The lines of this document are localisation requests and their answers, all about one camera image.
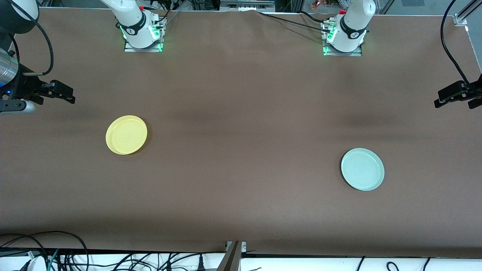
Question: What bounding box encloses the yellow plate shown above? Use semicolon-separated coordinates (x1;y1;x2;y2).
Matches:
105;115;148;155

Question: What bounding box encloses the pale green plate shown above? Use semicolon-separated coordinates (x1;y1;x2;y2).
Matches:
341;148;385;191

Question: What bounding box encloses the brown table cover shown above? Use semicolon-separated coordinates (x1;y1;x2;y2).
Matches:
0;7;482;253

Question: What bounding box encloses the grey power strip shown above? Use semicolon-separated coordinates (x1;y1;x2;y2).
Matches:
220;0;276;11

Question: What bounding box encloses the aluminium profile beam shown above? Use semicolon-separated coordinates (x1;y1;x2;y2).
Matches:
217;241;247;271

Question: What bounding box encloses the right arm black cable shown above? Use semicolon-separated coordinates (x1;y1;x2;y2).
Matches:
8;0;55;76

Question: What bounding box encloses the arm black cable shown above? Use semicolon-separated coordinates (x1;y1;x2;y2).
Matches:
440;0;471;85
8;0;55;76

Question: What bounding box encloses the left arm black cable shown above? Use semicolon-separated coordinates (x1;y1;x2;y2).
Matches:
440;0;471;85

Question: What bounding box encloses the aluminium frame post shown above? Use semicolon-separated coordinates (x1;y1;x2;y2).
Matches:
454;0;482;26

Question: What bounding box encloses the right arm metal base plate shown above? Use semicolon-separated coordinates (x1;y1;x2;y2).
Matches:
124;17;163;53

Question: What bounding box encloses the looping black cable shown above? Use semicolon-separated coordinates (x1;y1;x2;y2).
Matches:
0;230;89;271

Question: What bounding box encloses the green cable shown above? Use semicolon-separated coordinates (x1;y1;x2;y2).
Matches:
47;248;60;271

